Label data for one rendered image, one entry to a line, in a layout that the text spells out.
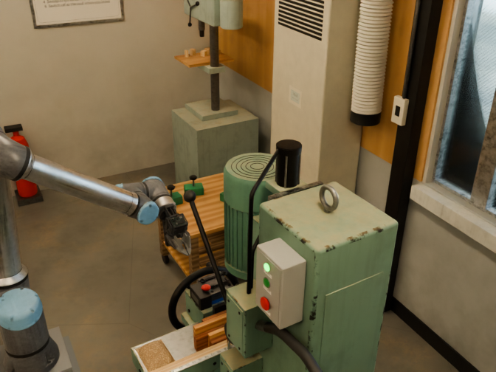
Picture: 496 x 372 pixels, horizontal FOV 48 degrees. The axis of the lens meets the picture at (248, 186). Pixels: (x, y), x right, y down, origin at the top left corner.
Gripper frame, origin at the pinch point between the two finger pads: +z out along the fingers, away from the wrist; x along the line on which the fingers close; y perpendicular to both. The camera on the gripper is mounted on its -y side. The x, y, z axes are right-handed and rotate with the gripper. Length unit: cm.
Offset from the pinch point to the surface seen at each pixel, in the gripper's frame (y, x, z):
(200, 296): 20.4, -11.5, 29.5
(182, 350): 12.7, -21.6, 40.7
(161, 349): 15, -28, 39
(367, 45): 42, 113, -54
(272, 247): 80, -16, 56
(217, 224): -58, 48, -49
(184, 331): 10.5, -17.7, 34.2
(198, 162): -92, 79, -127
